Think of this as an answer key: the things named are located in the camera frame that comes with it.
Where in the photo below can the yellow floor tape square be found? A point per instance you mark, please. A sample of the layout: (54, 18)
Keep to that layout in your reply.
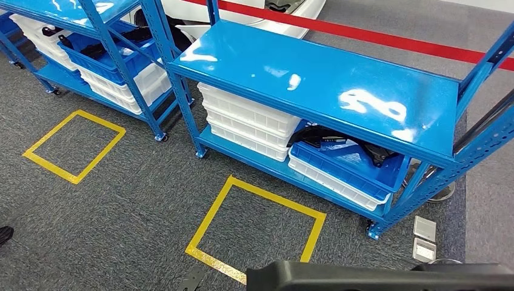
(217, 265)
(48, 162)

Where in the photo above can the blue metal storage rack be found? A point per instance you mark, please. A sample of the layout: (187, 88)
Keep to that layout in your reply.
(52, 8)

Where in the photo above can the black car trim parts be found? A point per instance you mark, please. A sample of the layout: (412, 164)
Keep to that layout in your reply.
(90, 50)

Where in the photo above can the black plastic licence plate bracket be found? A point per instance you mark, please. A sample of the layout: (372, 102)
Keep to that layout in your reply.
(361, 277)

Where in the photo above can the red barrier belt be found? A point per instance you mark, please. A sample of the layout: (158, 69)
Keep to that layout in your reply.
(361, 36)

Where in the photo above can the chrome stanchion base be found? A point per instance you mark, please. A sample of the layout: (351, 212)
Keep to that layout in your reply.
(445, 260)

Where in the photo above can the small black trim part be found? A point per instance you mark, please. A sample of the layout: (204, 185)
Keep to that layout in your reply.
(50, 31)

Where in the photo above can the square silver floor outlet plate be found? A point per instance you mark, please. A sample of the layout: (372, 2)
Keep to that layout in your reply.
(424, 251)
(425, 229)

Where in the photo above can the black robot body part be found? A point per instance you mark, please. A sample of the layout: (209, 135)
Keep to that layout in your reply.
(192, 279)

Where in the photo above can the blue metal rack with worktop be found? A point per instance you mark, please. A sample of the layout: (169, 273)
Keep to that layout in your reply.
(321, 68)

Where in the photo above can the white car body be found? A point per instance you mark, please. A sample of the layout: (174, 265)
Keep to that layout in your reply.
(297, 22)

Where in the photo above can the black curved car trim part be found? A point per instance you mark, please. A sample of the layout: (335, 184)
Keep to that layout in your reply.
(317, 136)

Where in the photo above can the stanchion with grey domed base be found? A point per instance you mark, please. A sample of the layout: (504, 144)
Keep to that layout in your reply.
(443, 194)

